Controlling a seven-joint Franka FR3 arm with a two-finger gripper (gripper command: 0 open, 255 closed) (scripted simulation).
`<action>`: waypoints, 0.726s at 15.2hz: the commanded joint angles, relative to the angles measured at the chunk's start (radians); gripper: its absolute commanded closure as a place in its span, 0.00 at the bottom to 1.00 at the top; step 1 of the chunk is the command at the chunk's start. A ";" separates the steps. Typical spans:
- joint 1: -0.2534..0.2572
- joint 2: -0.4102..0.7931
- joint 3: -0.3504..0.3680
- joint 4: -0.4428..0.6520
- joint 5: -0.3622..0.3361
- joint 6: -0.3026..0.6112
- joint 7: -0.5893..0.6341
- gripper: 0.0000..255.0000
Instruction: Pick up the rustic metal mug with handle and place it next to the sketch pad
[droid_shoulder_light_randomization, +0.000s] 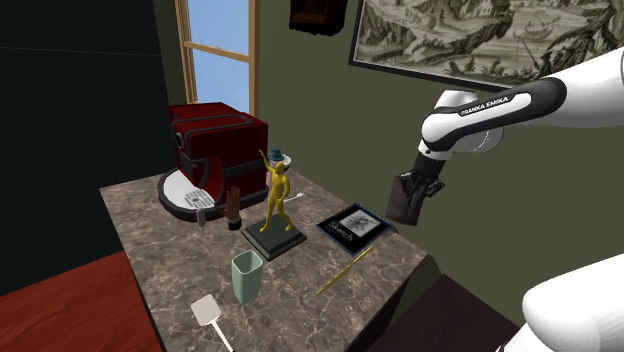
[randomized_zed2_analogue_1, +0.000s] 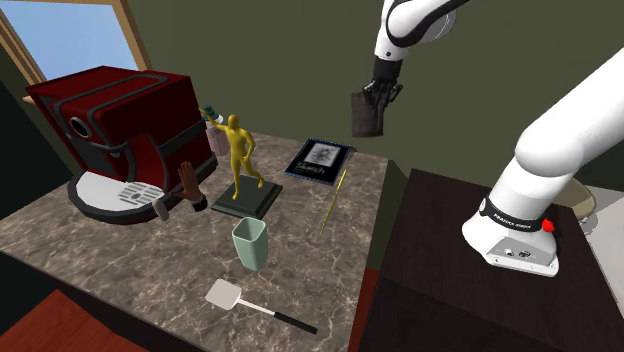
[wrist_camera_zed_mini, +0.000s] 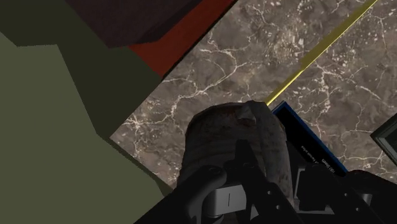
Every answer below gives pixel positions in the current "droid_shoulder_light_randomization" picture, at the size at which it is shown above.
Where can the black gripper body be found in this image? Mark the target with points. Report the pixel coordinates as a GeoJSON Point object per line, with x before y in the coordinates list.
{"type": "Point", "coordinates": [407, 200]}

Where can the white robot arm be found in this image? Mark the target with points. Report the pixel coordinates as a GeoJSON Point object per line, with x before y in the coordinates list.
{"type": "Point", "coordinates": [575, 92]}

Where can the dark blue sketch book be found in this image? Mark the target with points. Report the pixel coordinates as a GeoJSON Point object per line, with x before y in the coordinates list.
{"type": "Point", "coordinates": [353, 227]}

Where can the yellow knife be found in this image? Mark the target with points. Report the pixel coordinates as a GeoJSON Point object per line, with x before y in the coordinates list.
{"type": "Point", "coordinates": [343, 273]}

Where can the white fork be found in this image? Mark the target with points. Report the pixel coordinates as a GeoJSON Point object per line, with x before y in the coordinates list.
{"type": "Point", "coordinates": [295, 197]}

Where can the yellow figure on dark base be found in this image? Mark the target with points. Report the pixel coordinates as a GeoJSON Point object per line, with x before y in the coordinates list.
{"type": "Point", "coordinates": [277, 204]}

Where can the pink jar with teal lid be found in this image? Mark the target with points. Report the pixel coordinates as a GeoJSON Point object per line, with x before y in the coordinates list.
{"type": "Point", "coordinates": [277, 161]}

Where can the brown hand figure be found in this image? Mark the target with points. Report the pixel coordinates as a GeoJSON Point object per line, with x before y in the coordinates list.
{"type": "Point", "coordinates": [233, 207]}

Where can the pale green square cup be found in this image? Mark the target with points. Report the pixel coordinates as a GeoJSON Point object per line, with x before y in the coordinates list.
{"type": "Point", "coordinates": [247, 280]}

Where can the red coffee machine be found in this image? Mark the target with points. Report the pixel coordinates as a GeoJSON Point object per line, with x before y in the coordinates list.
{"type": "Point", "coordinates": [219, 141]}

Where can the small grey cup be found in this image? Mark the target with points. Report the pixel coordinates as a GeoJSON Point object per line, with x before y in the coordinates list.
{"type": "Point", "coordinates": [201, 217]}

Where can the white spatula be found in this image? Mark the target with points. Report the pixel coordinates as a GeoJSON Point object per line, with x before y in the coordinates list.
{"type": "Point", "coordinates": [206, 311]}

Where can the framed landscape wall picture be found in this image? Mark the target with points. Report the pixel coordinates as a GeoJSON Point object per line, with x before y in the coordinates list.
{"type": "Point", "coordinates": [482, 39]}

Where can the dark wooden wall box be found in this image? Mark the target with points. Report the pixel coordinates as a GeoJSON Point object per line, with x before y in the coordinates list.
{"type": "Point", "coordinates": [317, 17]}

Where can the wooden frame window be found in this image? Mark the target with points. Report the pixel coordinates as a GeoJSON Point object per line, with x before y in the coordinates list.
{"type": "Point", "coordinates": [219, 53]}

